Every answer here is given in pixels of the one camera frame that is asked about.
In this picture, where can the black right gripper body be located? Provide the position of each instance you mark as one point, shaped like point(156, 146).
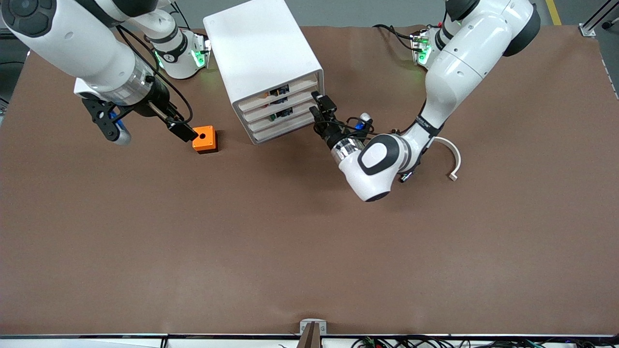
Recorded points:
point(155, 100)

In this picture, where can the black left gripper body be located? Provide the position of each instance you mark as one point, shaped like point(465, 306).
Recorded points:
point(327, 131)

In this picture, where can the white plastic drawer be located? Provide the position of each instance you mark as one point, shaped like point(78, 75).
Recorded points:
point(300, 100)
point(300, 112)
point(300, 123)
point(300, 89)

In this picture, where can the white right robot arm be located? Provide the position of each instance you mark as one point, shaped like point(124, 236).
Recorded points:
point(72, 43)

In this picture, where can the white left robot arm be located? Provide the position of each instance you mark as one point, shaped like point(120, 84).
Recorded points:
point(459, 72)

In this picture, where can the orange button box with hole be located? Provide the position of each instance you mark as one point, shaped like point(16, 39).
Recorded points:
point(208, 143)

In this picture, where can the white drawer cabinet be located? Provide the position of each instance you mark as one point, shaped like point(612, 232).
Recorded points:
point(261, 48)

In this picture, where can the small metallic connector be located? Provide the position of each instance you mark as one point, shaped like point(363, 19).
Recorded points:
point(405, 177)

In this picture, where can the brown table cover mat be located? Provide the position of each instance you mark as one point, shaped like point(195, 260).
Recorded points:
point(309, 241)

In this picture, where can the white semicircular plastic arc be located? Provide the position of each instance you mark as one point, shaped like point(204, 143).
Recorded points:
point(457, 159)

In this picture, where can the grey metal bracket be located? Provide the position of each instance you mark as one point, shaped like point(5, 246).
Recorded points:
point(303, 323)

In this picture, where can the brown tapered post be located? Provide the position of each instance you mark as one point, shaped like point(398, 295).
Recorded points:
point(309, 339)

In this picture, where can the aluminium frame profile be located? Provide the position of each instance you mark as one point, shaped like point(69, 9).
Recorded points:
point(587, 31)

